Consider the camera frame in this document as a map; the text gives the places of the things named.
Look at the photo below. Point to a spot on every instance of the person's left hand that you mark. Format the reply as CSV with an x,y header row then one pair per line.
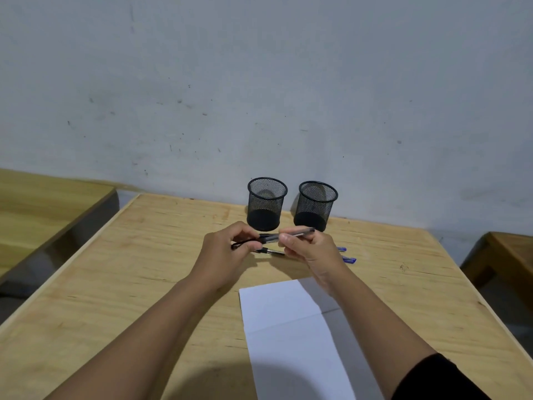
x,y
216,256

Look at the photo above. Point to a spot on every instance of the person's right hand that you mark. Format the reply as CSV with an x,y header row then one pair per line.
x,y
318,256

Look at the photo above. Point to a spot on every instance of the person's right thumb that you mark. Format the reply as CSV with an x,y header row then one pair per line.
x,y
291,252

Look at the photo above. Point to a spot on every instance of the person's left thumb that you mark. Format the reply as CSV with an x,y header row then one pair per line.
x,y
253,249

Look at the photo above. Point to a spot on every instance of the black pen cap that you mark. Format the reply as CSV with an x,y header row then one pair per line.
x,y
238,245

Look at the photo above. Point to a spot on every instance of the clear black pen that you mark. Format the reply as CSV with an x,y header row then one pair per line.
x,y
270,236
271,252

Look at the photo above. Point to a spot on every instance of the person's left forearm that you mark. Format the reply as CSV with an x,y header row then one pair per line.
x,y
141,341

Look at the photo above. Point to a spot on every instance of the person's right forearm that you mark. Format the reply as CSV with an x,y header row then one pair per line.
x,y
374,329

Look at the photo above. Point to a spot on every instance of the black mesh pen holder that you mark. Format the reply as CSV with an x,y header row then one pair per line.
x,y
266,204
316,206

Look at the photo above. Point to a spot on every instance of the white paper sheet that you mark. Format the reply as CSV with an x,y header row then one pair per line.
x,y
291,337

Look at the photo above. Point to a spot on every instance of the black sleeve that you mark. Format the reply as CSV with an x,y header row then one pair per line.
x,y
437,381

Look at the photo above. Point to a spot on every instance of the wooden side table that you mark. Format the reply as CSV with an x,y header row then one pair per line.
x,y
506,258
45,208

